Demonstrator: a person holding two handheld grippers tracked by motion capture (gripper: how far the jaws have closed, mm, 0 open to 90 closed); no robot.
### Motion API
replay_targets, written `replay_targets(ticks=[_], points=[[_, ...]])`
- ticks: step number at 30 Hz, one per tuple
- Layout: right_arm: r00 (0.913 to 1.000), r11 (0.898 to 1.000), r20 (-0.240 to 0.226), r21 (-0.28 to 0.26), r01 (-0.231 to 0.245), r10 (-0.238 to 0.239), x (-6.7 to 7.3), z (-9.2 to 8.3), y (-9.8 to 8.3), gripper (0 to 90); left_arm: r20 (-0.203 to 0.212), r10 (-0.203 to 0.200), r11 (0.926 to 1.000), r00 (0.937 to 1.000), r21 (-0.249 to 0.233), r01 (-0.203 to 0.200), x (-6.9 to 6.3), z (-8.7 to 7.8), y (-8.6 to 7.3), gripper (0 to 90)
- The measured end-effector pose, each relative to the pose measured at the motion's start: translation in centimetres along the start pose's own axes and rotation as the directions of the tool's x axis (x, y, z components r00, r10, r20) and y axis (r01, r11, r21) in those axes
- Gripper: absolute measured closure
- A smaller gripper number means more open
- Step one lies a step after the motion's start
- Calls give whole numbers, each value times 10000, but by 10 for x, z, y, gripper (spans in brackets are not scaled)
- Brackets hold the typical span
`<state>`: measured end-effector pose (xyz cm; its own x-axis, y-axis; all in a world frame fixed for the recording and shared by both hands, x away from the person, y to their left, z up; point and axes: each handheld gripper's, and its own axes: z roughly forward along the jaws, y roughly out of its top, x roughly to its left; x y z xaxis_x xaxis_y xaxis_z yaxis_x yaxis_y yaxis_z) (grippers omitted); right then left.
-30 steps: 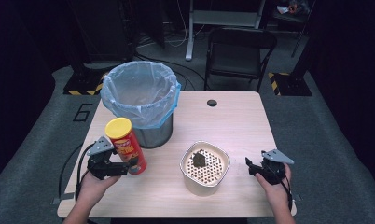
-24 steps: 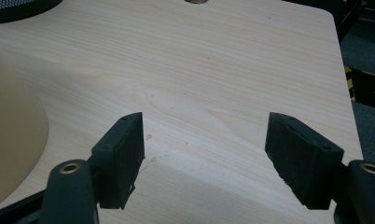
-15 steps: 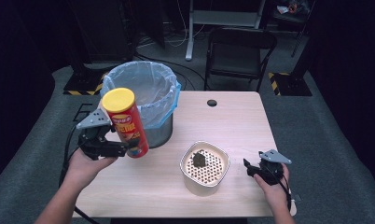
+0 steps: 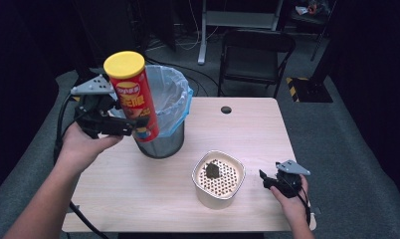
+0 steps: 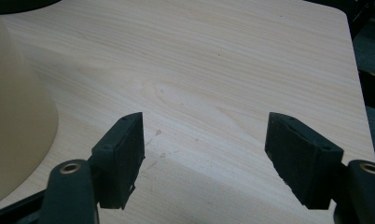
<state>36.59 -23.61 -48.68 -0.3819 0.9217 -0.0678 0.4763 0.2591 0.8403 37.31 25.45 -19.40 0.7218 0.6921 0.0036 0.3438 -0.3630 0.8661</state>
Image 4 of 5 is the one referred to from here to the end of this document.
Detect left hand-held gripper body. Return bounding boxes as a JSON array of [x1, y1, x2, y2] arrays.
[[70, 74, 136, 140]]

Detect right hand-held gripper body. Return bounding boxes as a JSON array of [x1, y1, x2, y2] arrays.
[[267, 159, 311, 199]]

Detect red chips can yellow lid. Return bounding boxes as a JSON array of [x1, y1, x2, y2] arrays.
[[102, 50, 161, 144]]

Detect metal mesh trash bin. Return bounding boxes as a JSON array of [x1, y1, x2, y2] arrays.
[[133, 119, 186, 160]]

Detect blue plastic bin liner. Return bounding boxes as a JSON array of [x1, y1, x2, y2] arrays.
[[105, 64, 194, 139]]

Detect beige strainer container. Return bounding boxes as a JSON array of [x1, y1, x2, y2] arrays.
[[190, 149, 247, 210]]

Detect dark brown tea dregs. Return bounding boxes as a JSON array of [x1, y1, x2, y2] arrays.
[[205, 161, 221, 179]]

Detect person's right hand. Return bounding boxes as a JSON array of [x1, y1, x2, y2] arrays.
[[269, 174, 310, 224]]

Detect person's left hand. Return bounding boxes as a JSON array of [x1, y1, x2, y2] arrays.
[[56, 121, 124, 175]]

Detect black cabinet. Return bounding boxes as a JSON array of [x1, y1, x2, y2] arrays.
[[71, 0, 146, 69]]

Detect black folding chair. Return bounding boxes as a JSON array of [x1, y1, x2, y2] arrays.
[[217, 29, 297, 100]]

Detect dark shelf with clutter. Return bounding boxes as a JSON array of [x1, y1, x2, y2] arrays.
[[286, 0, 336, 29]]

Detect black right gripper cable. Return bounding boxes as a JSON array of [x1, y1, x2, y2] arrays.
[[286, 173, 312, 227]]

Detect black floor cable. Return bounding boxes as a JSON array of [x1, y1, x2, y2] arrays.
[[143, 55, 224, 98]]

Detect white floor cable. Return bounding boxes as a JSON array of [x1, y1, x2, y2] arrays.
[[174, 0, 220, 52]]

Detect white metal desk frame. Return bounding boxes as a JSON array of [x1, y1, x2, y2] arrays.
[[196, 0, 285, 66]]

